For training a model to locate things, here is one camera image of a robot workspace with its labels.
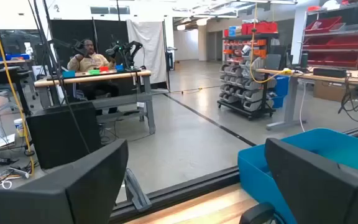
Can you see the grey frame bracket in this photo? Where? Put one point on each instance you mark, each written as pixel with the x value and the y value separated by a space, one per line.
pixel 137 193

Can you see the small green bin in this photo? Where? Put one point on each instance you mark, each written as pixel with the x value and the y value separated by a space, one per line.
pixel 94 71

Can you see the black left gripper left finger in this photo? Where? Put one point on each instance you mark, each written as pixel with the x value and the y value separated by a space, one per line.
pixel 57 199

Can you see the black box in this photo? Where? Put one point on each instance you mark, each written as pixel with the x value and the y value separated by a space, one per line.
pixel 329 72

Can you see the black computer tower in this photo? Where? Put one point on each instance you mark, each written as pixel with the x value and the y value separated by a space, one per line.
pixel 64 133

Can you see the black bench robot arm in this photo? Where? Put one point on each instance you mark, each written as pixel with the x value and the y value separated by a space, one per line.
pixel 129 51
pixel 73 46

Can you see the white hanging cloth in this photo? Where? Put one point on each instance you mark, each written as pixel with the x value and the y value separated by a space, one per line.
pixel 148 46

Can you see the white wipes canister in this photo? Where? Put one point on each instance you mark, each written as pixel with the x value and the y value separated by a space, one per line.
pixel 18 127

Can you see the cardboard box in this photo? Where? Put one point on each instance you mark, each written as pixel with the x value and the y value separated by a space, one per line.
pixel 328 91

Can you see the black power adapter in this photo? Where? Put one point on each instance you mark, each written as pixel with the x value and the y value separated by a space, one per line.
pixel 0 161

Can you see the blue storage crate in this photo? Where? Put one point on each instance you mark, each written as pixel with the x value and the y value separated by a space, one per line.
pixel 281 85

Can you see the wooden workbench grey legs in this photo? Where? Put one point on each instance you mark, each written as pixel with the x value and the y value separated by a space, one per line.
pixel 104 77

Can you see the wooden desk grey legs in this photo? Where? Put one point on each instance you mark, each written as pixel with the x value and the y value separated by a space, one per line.
pixel 275 72

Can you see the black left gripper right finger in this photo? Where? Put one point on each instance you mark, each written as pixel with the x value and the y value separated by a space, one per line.
pixel 322 193

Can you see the small teal bin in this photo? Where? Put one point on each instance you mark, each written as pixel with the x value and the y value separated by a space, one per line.
pixel 68 74

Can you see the red storage bin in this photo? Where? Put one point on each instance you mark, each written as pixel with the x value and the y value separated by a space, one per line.
pixel 259 28

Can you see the blue plastic bin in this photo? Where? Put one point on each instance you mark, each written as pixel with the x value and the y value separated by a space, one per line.
pixel 253 174

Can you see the small blue bin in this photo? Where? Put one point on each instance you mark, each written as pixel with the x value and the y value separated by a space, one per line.
pixel 119 67

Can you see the black partition panel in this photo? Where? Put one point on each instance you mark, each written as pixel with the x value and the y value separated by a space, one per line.
pixel 64 31

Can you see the small red bin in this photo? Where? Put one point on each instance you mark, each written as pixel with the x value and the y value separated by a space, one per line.
pixel 104 68

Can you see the person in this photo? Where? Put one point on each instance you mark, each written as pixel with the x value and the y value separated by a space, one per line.
pixel 89 63

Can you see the black cart grey bins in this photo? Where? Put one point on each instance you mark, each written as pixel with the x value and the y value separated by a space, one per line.
pixel 247 90

